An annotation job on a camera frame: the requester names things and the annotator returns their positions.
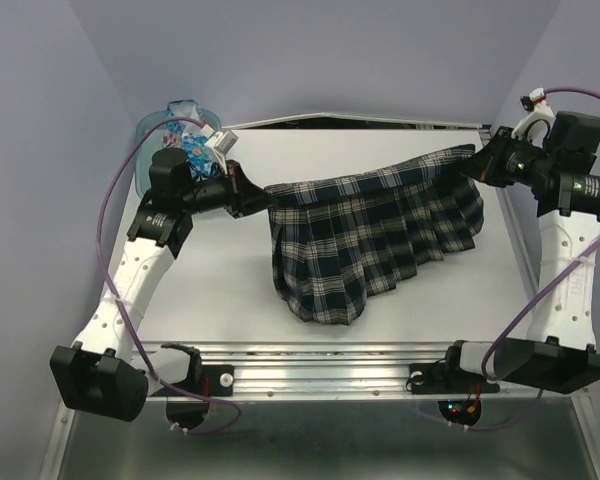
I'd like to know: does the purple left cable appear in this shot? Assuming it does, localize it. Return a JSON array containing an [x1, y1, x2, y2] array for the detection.
[[99, 115, 244, 435]]

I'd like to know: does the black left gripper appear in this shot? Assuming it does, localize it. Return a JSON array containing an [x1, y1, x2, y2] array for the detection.
[[180, 159, 278, 218]]

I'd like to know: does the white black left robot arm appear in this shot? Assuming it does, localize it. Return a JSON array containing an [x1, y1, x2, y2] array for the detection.
[[50, 147, 275, 421]]

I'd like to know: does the navy plaid pleated skirt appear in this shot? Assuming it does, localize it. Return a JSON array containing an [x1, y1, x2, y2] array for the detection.
[[265, 144, 484, 325]]

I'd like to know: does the aluminium table frame rail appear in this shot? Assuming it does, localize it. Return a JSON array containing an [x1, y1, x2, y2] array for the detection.
[[37, 117, 600, 480]]

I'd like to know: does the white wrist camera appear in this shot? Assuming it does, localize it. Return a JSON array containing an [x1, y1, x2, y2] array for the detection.
[[511, 88, 555, 143], [200, 125, 238, 163]]

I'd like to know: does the blue floral skirt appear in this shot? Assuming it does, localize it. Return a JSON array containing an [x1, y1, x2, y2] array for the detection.
[[163, 100, 221, 178]]

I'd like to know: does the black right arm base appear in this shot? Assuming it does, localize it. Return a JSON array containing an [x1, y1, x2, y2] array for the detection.
[[406, 361, 500, 395]]

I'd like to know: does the clear blue plastic bin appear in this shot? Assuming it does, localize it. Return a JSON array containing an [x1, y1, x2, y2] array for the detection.
[[133, 100, 222, 197]]

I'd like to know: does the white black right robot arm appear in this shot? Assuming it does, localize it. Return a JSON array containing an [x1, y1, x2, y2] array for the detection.
[[440, 112, 600, 394]]

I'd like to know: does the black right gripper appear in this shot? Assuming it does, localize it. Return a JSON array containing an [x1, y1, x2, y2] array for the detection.
[[459, 125, 557, 187]]

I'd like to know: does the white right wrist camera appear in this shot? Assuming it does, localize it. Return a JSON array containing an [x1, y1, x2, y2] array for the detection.
[[511, 88, 555, 143]]

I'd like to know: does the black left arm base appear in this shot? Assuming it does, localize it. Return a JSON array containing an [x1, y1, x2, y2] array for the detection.
[[155, 342, 235, 397]]

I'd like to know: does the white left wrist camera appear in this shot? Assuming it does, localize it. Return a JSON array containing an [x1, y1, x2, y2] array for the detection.
[[200, 125, 238, 163]]

